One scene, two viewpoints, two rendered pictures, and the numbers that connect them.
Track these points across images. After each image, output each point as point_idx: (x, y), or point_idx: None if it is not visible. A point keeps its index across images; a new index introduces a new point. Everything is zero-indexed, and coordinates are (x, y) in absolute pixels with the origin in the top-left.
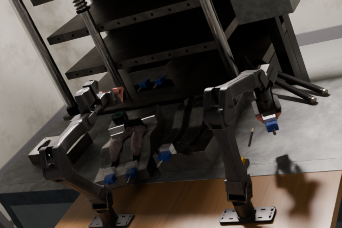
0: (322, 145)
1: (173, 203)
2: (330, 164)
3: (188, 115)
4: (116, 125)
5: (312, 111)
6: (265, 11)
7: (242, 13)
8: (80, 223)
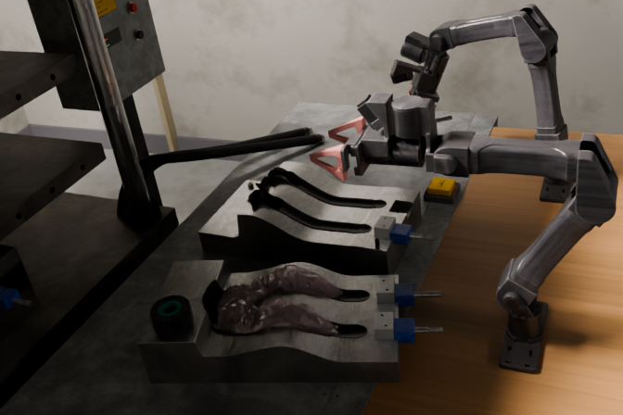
0: None
1: (499, 254)
2: (476, 132)
3: (286, 209)
4: (197, 325)
5: (343, 143)
6: (136, 75)
7: None
8: (509, 396)
